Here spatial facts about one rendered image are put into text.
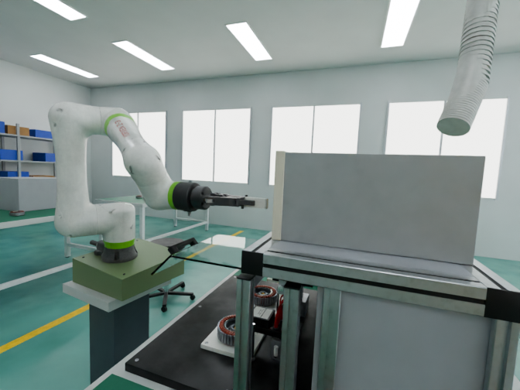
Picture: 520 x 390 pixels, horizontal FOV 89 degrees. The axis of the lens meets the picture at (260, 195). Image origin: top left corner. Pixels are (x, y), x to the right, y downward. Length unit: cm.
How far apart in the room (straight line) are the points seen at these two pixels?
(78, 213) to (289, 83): 510
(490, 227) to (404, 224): 530
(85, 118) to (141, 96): 646
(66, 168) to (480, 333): 126
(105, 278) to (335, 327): 96
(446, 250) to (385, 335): 20
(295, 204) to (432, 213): 26
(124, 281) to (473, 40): 218
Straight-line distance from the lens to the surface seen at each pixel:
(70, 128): 122
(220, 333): 85
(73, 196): 125
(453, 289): 52
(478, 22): 220
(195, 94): 672
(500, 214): 590
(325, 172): 59
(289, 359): 63
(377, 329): 55
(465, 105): 188
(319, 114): 558
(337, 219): 59
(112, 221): 128
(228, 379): 78
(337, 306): 53
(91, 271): 135
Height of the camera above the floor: 127
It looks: 5 degrees down
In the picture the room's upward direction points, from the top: 3 degrees clockwise
